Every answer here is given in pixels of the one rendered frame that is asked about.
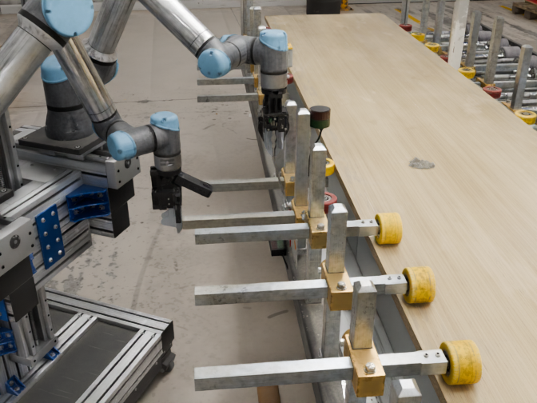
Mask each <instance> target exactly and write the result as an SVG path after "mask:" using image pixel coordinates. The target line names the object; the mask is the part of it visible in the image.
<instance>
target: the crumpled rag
mask: <svg viewBox="0 0 537 403"><path fill-rule="evenodd" d="M409 162H410V164H409V166H412V168H414V167H416V168H419V169H424V168H425V169H431V168H435V164H434V162H432V163H430V161H427V160H425V161H424V160H423V159H422V160H420V159H418V158H417V157H415V158H414V159H413V160H411V161H409Z"/></svg>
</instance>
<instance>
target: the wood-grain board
mask: <svg viewBox="0 0 537 403"><path fill-rule="evenodd" d="M265 21H266V24H267V26H268V27H270V28H271V30H274V29H275V30H283V31H284V32H285V33H286V34H287V40H288V42H289V43H290V44H291V45H292V67H288V72H289V73H290V74H292V75H293V83H294V85H295V87H296V89H297V91H298V94H299V95H300V98H301V100H302V102H303V104H304V107H305V108H306V109H308V111H309V108H310V107H312V106H327V107H329V108H330V109H331V116H330V126H329V127H328V128H325V129H323V130H322V133H321V136H320V142H321V143H323V144H324V146H325V148H326V150H327V156H328V158H329V159H332V160H333V161H334V162H335V168H334V172H335V174H336V176H337V178H338V181H339V183H340V185H341V187H342V189H343V191H344V194H345V196H346V198H347V200H348V203H349V205H350V206H351V208H352V212H353V213H354V215H355V217H356V220H366V219H375V216H376V214H377V213H398V214H399V215H400V217H401V220H402V225H403V236H402V240H401V242H400V243H396V244H378V243H377V241H376V238H375V236H364V237H365V240H366V242H367V243H368V246H369V249H370V250H371V252H372V255H373V257H374V259H375V261H376V264H377V265H378V267H379V270H380V272H381V274H382V275H389V274H402V272H403V269H404V268H406V267H417V266H429V267H430V268H431V269H432V271H433V273H434V275H435V279H436V296H435V299H434V300H433V301H432V302H424V303H411V304H409V303H407V302H406V301H405V299H404V295H403V294H391V295H392V299H393V301H394V302H395V304H396V308H397V309H398V311H399V313H400V316H401V318H402V320H403V322H404V324H405V327H406V329H407V331H408V333H409V335H410V338H411V339H412V342H413V344H414V346H415V348H416V351H420V350H431V349H439V348H440V344H441V343H442V342H443V341H459V340H472V341H474V342H475V343H476V345H477V347H478V349H479V352H480V356H481V359H482V366H483V372H482V377H481V379H480V381H479V382H478V383H475V384H465V385H448V384H447V383H446V382H445V381H444V379H443V377H442V374H436V375H428V377H429V379H430V381H431V383H432V386H433V388H434V390H435V391H436V394H437V397H438V398H439V400H440V403H537V131H536V130H534V129H533V128H531V127H530V126H529V125H528V124H527V123H525V122H524V121H523V120H521V119H520V118H518V117H517V116H516V115H514V114H513V113H512V112H511V111H510V110H508V109H507V108H506V107H504V106H503V105H501V104H500V103H499V102H497V101H496V100H495V99H494V98H493V97H491V96H490V95H489V94H487V93H486V92H485V91H483V90H482V89H480V88H479V87H478V86H477V85H476V84H474V83H473V82H472V81H470V80H469V79H468V78H466V77H465V76H463V75H462V74H461V73H460V72H459V71H458V70H456V69H455V68H453V67H452V66H450V65H449V64H448V63H446V62H445V61H444V60H443V59H442V58H440V57H439V56H438V55H436V54H435V53H433V52H432V51H431V50H429V49H428V48H427V47H426V46H425V45H423V44H422V43H421V42H419V41H418V40H417V39H415V38H414V37H412V36H411V35H410V34H409V33H408V32H407V31H405V30H404V29H402V28H401V27H400V26H398V25H397V24H395V23H394V22H393V21H392V20H391V19H390V18H388V17H387V16H385V15H384V14H307V15H269V16H265ZM415 157H417V158H418V159H420V160H422V159H423V160H424V161H425V160H427V161H430V163H432V162H434V164H435V168H431V169H425V168H424V169H419V168H416V167H414V168H412V166H409V164H410V162H409V161H411V160H413V159H414V158H415Z"/></svg>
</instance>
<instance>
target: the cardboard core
mask: <svg viewBox="0 0 537 403"><path fill-rule="evenodd" d="M257 395H258V401H259V403H280V394H279V389H278V385H270V386H260V387H257Z"/></svg>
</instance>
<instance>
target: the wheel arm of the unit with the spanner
mask: <svg viewBox="0 0 537 403"><path fill-rule="evenodd" d="M182 224H183V229H203V228H219V227H234V226H251V225H281V224H295V214H294V211H293V210H291V211H275V212H258V213H227V214H210V215H193V216H183V217H182Z"/></svg>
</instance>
